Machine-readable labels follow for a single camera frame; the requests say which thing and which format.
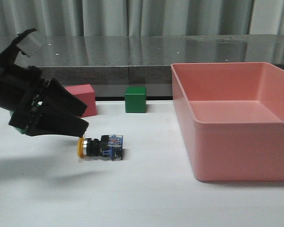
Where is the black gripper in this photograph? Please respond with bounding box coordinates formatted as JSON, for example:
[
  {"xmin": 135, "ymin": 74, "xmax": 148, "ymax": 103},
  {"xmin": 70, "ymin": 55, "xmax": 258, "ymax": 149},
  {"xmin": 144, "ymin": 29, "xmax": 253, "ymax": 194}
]
[{"xmin": 0, "ymin": 37, "xmax": 89, "ymax": 137}]

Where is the yellow push button switch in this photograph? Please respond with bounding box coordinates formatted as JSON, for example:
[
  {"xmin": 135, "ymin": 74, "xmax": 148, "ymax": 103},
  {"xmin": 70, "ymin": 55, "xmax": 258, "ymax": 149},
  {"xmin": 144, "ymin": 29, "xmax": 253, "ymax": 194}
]
[{"xmin": 77, "ymin": 134, "xmax": 123, "ymax": 160}]

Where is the near pink cube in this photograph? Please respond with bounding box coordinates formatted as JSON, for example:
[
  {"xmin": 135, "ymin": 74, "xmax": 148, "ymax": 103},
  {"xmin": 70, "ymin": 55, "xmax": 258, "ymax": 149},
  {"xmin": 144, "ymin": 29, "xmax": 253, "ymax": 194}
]
[{"xmin": 65, "ymin": 84, "xmax": 97, "ymax": 117}]

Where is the grey stone counter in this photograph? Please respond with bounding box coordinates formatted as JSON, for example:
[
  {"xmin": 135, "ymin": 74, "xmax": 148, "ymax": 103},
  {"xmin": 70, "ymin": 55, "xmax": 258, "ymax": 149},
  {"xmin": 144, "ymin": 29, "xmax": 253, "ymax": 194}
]
[{"xmin": 0, "ymin": 34, "xmax": 284, "ymax": 99}]

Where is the far green cube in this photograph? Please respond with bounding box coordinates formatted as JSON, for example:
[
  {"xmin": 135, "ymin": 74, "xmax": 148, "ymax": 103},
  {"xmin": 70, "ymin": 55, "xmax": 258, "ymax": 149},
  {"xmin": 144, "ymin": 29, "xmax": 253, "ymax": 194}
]
[{"xmin": 124, "ymin": 87, "xmax": 146, "ymax": 113}]

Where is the pale green curtain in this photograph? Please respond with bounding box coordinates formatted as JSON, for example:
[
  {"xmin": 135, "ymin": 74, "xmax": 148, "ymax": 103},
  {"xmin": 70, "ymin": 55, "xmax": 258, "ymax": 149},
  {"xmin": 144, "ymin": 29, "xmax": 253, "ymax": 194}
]
[{"xmin": 0, "ymin": 0, "xmax": 284, "ymax": 36}]

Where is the pink plastic bin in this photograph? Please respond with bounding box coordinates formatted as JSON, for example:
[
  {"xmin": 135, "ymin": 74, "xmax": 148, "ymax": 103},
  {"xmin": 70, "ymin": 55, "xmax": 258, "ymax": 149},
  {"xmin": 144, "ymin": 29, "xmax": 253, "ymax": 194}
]
[{"xmin": 171, "ymin": 62, "xmax": 284, "ymax": 181}]

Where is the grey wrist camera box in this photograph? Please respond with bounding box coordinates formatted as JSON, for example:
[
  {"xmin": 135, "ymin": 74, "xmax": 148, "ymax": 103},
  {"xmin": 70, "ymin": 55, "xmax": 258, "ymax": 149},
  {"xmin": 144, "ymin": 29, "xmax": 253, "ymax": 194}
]
[{"xmin": 16, "ymin": 28, "xmax": 47, "ymax": 57}]

